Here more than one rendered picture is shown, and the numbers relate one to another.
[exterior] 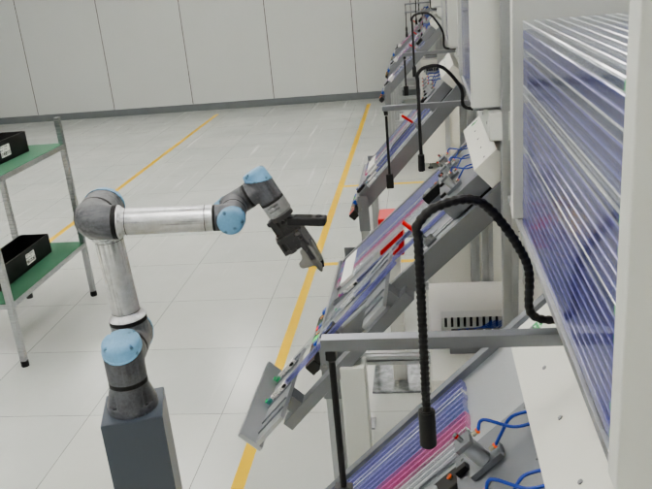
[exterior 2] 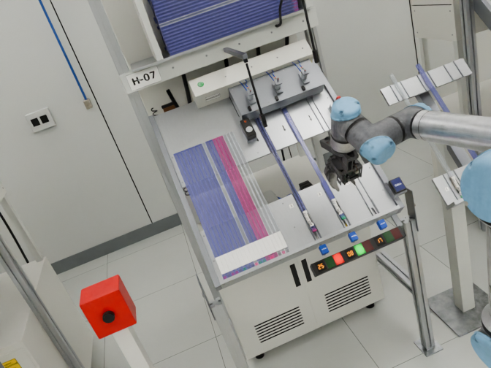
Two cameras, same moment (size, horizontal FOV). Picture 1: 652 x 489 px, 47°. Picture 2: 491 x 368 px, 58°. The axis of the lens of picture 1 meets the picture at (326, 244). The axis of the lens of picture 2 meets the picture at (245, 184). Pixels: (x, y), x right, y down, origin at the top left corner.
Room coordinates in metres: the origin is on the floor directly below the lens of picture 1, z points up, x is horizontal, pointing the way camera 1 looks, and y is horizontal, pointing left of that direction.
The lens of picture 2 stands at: (2.76, 1.15, 1.59)
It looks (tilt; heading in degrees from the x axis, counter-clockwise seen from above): 25 degrees down; 254
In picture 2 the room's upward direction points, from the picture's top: 19 degrees counter-clockwise
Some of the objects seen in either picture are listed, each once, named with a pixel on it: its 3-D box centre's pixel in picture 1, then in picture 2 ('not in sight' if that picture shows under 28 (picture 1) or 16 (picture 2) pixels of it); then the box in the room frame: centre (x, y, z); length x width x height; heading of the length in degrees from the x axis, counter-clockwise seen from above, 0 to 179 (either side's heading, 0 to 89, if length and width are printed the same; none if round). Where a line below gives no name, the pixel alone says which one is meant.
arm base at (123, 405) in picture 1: (130, 391); not in sight; (2.02, 0.63, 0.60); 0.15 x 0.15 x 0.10
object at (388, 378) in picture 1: (396, 299); (142, 367); (2.96, -0.28, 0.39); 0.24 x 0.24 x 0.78; 82
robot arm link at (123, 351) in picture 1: (123, 356); not in sight; (2.02, 0.63, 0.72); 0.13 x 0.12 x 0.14; 1
